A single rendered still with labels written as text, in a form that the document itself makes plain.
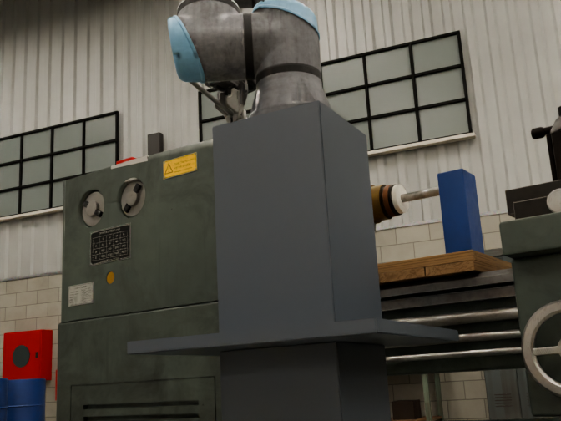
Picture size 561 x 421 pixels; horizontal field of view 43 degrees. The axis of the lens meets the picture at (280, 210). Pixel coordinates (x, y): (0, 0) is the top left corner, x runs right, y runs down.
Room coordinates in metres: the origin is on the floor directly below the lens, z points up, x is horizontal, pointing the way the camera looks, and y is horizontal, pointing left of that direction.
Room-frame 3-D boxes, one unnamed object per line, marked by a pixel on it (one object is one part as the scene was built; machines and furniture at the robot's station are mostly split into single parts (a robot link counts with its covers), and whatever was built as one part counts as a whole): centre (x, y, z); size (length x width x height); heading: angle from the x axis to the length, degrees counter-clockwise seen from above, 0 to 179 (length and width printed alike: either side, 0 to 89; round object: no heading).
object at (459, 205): (1.54, -0.40, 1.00); 0.08 x 0.06 x 0.23; 146
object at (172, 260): (1.94, 0.23, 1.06); 0.59 x 0.48 x 0.39; 56
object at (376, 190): (1.65, -0.24, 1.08); 0.09 x 0.09 x 0.09; 56
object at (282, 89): (1.17, -0.03, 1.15); 0.15 x 0.15 x 0.10
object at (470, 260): (1.58, -0.34, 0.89); 0.36 x 0.30 x 0.04; 146
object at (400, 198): (1.59, -0.33, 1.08); 0.13 x 0.07 x 0.07; 56
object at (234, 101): (1.70, 0.11, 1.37); 0.06 x 0.03 x 0.09; 146
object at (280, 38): (1.17, -0.02, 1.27); 0.13 x 0.12 x 0.14; 91
